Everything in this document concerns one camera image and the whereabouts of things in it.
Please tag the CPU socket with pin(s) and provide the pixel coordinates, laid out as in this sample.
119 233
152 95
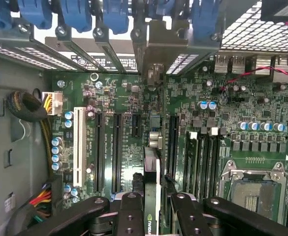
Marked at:
254 191

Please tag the white expansion slot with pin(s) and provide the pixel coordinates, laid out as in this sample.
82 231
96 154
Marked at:
79 147

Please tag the short black expansion slot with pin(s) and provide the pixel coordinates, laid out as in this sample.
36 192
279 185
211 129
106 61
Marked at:
136 125

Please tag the metal network port block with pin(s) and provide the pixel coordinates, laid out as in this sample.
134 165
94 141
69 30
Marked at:
265 71

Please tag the black long expansion slot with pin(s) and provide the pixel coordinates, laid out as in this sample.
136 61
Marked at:
173 147
100 152

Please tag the green motherboard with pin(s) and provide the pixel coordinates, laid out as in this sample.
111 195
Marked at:
129 103

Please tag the metal rear port block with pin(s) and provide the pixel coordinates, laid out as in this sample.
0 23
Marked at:
285 64

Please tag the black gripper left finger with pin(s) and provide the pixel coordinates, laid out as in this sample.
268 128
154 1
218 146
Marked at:
130 216

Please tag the black open PC case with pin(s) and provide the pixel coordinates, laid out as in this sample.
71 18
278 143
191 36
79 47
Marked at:
244 34

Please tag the white power connector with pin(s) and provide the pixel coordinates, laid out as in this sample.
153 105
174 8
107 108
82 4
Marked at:
56 103

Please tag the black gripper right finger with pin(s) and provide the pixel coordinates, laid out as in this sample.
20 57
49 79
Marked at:
188 216

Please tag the metal USB port block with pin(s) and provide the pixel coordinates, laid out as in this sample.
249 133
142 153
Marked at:
222 64
237 64

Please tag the gray power supply unit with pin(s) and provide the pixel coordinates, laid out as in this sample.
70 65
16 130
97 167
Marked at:
1 147

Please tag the black expansion slot blue latch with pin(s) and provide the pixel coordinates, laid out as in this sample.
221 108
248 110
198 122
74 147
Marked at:
117 152

